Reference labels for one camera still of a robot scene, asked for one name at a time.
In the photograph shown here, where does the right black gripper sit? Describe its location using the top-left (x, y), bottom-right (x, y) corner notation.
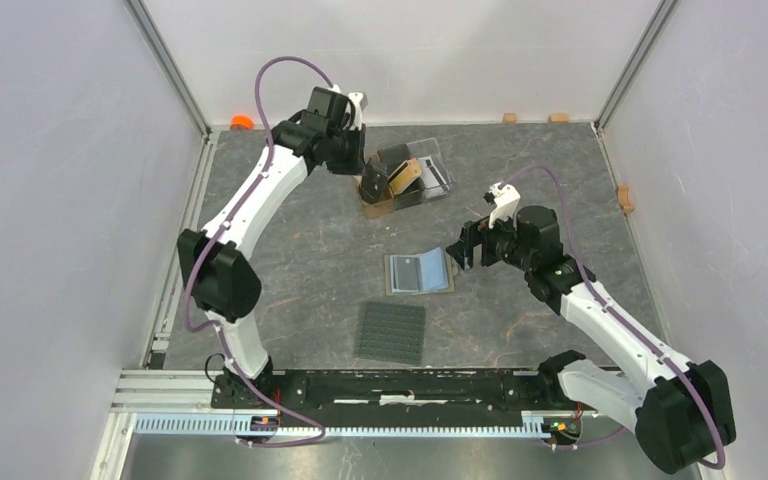
top-left (444, 205), bottom-right (534, 273)

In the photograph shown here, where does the grey blue card holder wallet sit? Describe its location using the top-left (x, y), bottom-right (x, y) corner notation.
top-left (384, 248), bottom-right (456, 295)

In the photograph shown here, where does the clear card stand tray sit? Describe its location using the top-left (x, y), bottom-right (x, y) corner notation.
top-left (407, 138), bottom-right (454, 202)

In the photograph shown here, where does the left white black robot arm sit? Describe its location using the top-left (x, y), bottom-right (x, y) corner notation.
top-left (176, 87), bottom-right (367, 408)

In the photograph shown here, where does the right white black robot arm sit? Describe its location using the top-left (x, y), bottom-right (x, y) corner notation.
top-left (445, 206), bottom-right (736, 474)

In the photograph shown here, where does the gold card stack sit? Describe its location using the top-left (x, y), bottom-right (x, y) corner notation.
top-left (388, 158), bottom-right (422, 196)

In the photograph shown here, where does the white striped card stack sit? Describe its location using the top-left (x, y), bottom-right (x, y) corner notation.
top-left (418, 156), bottom-right (450, 199)

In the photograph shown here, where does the orange round cap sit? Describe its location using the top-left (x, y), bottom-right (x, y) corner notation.
top-left (229, 115), bottom-right (254, 130)

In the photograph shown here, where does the dark grey studded baseplate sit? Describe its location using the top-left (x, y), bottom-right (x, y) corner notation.
top-left (354, 301), bottom-right (426, 366)

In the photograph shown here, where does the right small wooden block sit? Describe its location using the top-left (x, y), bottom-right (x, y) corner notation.
top-left (548, 113), bottom-right (570, 123)

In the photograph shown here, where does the curved wooden piece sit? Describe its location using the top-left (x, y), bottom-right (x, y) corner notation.
top-left (616, 185), bottom-right (635, 215)

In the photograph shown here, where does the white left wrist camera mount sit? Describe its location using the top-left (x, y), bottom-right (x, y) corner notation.
top-left (329, 84), bottom-right (368, 130)

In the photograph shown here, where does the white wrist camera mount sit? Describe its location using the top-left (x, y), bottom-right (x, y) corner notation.
top-left (484, 182), bottom-right (521, 229)
top-left (329, 84), bottom-right (368, 130)

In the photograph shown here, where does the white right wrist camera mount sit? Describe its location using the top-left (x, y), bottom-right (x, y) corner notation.
top-left (484, 182), bottom-right (521, 229)

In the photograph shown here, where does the slotted cable duct strip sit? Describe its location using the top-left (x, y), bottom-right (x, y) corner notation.
top-left (133, 413), bottom-right (550, 440)

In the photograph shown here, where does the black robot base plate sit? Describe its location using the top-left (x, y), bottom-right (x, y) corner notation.
top-left (211, 368), bottom-right (578, 428)

